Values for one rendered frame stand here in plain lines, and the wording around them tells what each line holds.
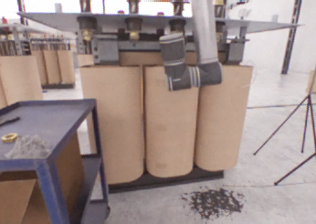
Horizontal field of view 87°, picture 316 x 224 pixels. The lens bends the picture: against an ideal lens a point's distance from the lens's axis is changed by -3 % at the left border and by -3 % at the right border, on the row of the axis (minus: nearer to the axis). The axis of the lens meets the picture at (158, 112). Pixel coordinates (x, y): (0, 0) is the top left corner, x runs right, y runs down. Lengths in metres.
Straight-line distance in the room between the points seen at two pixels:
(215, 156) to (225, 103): 0.46
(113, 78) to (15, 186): 0.76
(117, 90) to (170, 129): 0.47
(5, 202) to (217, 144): 1.31
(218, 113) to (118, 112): 0.75
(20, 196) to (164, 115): 0.91
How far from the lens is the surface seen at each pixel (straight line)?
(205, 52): 0.86
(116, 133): 1.25
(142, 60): 1.27
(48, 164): 0.53
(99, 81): 1.15
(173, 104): 1.22
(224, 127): 1.46
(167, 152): 1.37
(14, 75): 3.19
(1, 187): 0.66
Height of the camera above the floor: 1.15
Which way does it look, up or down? 18 degrees down
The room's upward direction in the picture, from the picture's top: straight up
